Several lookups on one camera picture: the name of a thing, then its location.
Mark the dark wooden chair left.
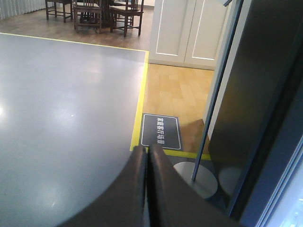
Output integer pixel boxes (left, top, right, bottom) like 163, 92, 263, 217
45, 0, 74, 23

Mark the silver sign stand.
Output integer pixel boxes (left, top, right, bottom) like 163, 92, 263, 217
170, 0, 251, 200

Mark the dark wooden chair right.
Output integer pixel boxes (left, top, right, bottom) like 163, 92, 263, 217
109, 0, 144, 37

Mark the dark wooden chair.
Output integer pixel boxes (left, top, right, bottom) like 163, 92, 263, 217
45, 0, 74, 23
72, 0, 102, 33
109, 0, 144, 37

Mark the white panel cabinet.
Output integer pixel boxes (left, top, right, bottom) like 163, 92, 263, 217
149, 0, 234, 70

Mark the dark wooden chair middle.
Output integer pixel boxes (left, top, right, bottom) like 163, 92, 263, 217
72, 0, 102, 33

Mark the dark floor sign sticker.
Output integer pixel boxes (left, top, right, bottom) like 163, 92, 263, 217
139, 113, 183, 151

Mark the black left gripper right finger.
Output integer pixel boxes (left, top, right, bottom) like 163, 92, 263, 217
147, 144, 237, 227

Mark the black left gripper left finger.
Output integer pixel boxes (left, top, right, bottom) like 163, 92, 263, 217
60, 146, 147, 227

